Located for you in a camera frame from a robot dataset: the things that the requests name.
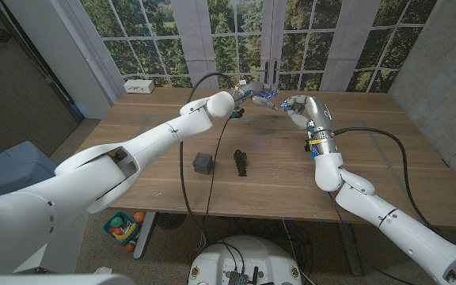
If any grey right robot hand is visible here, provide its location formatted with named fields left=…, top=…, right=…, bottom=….
left=281, top=94, right=334, bottom=134

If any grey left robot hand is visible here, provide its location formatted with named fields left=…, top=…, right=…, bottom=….
left=243, top=81, right=280, bottom=112

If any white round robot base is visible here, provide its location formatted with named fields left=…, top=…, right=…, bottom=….
left=187, top=235, right=303, bottom=285

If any dark grey cube block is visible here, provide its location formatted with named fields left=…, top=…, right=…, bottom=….
left=192, top=151, right=215, bottom=176

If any printed window forest backdrop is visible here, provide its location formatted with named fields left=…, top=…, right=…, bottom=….
left=59, top=0, right=439, bottom=94

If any white box device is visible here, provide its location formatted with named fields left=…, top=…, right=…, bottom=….
left=123, top=78, right=156, bottom=95

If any grey table leg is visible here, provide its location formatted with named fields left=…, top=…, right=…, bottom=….
left=336, top=222, right=363, bottom=277
left=132, top=211, right=158, bottom=260

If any round black floor fan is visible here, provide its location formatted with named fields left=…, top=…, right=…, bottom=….
left=155, top=212, right=188, bottom=231

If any teal basket of toys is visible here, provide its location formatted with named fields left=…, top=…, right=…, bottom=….
left=103, top=211, right=146, bottom=253

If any blue grey bin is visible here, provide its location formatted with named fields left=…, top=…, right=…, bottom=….
left=0, top=141, right=61, bottom=199

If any white robot torso edge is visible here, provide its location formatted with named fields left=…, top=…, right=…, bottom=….
left=0, top=274, right=136, bottom=285

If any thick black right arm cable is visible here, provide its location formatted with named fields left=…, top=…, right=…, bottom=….
left=332, top=126, right=456, bottom=257

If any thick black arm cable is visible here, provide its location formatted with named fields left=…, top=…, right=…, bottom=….
left=332, top=126, right=456, bottom=257
left=178, top=71, right=235, bottom=242

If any thin black left wrist cable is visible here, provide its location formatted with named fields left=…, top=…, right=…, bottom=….
left=203, top=116, right=232, bottom=217

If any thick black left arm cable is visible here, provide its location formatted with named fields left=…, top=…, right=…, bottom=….
left=178, top=71, right=235, bottom=242

